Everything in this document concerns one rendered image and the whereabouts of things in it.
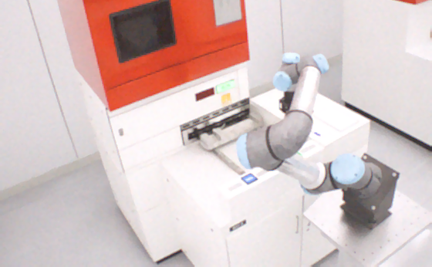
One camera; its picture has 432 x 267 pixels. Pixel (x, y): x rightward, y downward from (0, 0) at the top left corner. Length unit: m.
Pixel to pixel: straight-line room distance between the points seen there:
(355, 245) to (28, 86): 2.70
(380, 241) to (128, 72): 1.33
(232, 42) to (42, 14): 1.70
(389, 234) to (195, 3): 1.35
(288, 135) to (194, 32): 0.93
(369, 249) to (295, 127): 0.70
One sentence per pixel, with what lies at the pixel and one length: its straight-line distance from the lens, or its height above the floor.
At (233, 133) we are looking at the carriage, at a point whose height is 0.88.
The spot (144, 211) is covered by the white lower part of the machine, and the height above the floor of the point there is 0.52.
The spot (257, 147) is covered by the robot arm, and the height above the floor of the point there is 1.38.
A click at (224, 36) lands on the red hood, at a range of 2.08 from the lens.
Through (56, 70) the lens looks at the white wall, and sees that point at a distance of 3.43.
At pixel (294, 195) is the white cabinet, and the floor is 0.77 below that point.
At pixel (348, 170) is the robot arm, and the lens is 1.54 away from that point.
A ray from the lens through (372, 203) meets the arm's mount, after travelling 1.72.
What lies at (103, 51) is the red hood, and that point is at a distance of 1.83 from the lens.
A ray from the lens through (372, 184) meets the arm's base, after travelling 1.67.
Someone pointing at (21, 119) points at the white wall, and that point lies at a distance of 3.54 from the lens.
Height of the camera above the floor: 2.11
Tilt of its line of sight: 31 degrees down
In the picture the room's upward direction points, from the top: 7 degrees counter-clockwise
